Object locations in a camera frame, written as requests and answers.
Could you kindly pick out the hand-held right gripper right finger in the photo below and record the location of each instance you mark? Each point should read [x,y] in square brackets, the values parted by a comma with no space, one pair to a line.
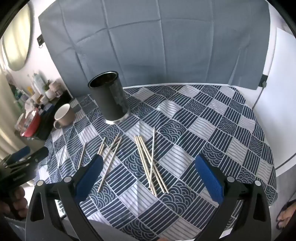
[209,178]

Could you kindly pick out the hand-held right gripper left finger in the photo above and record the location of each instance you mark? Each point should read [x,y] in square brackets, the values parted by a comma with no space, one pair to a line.
[89,178]

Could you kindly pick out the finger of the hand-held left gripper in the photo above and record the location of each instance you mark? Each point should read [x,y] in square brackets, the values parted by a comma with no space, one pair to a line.
[20,153]
[38,155]

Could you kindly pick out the set of wooden chopsticks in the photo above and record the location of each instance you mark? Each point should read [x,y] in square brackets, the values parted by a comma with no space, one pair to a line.
[152,163]

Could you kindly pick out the black cylindrical utensil holder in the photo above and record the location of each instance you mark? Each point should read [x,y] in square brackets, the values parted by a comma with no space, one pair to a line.
[108,102]

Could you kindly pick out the person's left hand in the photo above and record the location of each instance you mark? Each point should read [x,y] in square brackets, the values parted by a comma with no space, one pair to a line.
[20,204]

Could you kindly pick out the pale curtain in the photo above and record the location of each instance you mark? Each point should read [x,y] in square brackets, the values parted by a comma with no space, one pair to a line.
[7,139]

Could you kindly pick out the red bowl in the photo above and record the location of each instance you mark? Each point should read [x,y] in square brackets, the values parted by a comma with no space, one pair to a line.
[31,128]

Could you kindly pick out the beige mug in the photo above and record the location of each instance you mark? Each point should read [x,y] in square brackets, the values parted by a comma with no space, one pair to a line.
[66,115]

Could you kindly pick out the blue checked patterned tablecloth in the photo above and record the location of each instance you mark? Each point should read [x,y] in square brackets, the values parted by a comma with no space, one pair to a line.
[196,129]

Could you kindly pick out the cluster of toiletry bottles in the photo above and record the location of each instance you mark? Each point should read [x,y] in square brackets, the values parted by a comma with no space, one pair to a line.
[34,92]

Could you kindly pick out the grey cloth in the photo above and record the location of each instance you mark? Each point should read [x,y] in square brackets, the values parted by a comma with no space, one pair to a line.
[120,234]

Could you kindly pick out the hanging grey cloth backdrop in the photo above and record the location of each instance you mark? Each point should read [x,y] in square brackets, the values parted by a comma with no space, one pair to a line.
[150,46]

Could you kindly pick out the round wall mirror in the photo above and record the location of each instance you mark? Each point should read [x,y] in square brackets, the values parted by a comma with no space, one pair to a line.
[16,39]

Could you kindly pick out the black wall socket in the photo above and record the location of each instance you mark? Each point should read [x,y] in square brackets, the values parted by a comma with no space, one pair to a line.
[40,40]

